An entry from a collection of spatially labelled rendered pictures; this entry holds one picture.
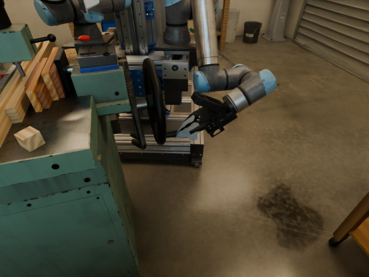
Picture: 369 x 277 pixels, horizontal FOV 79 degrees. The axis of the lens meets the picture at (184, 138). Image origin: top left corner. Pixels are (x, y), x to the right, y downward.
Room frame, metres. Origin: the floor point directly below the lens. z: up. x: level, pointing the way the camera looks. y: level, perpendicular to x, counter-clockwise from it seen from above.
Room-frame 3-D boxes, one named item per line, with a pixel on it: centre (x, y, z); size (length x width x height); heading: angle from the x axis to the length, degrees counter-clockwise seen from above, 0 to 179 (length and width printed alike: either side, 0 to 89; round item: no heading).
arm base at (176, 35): (1.31, 0.04, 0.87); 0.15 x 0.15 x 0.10
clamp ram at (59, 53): (0.62, 0.31, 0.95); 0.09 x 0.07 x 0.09; 16
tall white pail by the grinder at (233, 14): (4.04, -0.73, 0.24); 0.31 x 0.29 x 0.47; 103
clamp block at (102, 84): (0.63, 0.25, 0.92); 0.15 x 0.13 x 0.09; 16
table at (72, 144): (0.61, 0.33, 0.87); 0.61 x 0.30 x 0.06; 16
